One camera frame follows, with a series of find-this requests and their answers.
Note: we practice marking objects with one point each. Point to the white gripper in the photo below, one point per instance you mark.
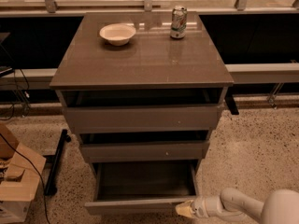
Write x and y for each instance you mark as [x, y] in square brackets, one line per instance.
[199, 207]

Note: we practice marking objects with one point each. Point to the grey bottom drawer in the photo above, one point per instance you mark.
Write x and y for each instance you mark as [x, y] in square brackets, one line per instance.
[142, 186]

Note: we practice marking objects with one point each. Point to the grey drawer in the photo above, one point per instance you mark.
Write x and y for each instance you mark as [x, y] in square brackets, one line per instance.
[144, 146]
[148, 111]
[142, 186]

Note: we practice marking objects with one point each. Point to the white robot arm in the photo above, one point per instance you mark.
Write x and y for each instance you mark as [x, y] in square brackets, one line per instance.
[280, 207]

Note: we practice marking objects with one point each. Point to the grey middle drawer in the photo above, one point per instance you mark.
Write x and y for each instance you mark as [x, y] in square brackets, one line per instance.
[144, 146]

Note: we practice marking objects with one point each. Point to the grey drawer cabinet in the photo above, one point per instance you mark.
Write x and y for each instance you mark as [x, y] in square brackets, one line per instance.
[151, 60]

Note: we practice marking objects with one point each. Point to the grey top drawer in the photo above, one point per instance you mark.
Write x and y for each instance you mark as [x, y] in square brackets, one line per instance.
[148, 111]

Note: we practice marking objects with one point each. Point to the black metal stand leg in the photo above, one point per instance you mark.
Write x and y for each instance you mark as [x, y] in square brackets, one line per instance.
[54, 162]

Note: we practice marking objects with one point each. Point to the open cardboard box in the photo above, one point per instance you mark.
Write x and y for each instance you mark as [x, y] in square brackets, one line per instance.
[20, 170]

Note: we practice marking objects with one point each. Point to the white paper bowl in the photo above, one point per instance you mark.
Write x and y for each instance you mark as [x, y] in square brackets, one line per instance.
[117, 34]

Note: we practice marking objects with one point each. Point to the green white soda can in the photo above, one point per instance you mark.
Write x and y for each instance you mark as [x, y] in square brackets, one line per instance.
[179, 22]

